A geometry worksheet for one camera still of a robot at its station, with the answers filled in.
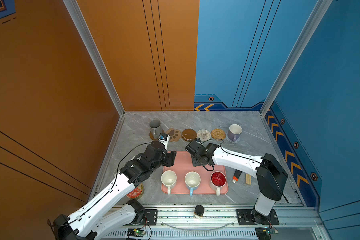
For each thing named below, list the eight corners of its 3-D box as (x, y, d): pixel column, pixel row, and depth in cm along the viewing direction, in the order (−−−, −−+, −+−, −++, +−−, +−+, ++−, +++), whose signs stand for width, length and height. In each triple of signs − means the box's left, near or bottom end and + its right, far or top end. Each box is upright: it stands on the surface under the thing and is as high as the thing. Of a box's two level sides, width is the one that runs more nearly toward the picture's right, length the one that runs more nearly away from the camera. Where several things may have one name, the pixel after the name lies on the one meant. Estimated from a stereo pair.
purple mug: (228, 144, 103) (231, 136, 96) (225, 131, 110) (228, 123, 103) (241, 144, 103) (245, 136, 96) (237, 131, 110) (241, 123, 103)
